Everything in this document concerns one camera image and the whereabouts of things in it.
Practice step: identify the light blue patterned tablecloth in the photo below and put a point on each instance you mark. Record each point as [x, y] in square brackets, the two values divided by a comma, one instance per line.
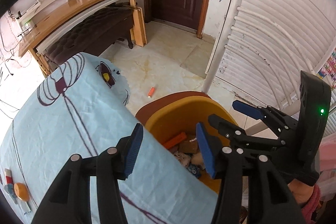
[81, 108]

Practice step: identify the orange trash bin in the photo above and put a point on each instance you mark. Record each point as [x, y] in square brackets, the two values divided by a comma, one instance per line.
[181, 112]

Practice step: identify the orange round lid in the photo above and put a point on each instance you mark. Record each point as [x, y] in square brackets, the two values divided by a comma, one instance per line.
[21, 191]

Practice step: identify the small orange item on floor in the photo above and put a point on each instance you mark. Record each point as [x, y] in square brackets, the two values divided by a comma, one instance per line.
[151, 92]

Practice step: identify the wooden desk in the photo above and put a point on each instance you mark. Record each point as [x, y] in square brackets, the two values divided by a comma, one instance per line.
[65, 17]

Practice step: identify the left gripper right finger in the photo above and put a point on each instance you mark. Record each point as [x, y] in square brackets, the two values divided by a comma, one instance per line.
[269, 198]

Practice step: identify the red white small bottle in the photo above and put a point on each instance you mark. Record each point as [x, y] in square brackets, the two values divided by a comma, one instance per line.
[8, 176]

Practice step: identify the white louvered screen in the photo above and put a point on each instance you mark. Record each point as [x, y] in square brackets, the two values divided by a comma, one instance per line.
[264, 45]

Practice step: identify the dark tufted bench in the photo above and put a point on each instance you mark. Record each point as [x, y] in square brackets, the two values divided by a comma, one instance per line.
[94, 34]

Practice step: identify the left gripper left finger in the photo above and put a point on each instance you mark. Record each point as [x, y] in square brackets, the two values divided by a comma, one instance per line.
[68, 198]

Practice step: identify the person right hand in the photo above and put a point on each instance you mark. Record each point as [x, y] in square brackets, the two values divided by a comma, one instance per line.
[300, 191]

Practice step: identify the floral white wrapper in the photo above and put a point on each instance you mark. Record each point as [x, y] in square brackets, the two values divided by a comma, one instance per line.
[182, 158]

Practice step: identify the brown snack bag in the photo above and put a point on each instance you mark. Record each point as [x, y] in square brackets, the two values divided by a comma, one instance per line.
[188, 146]

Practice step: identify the white packet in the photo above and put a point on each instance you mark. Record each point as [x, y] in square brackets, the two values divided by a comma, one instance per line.
[24, 206]

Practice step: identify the orange box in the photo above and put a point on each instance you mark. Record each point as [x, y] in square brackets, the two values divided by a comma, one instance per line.
[175, 140]

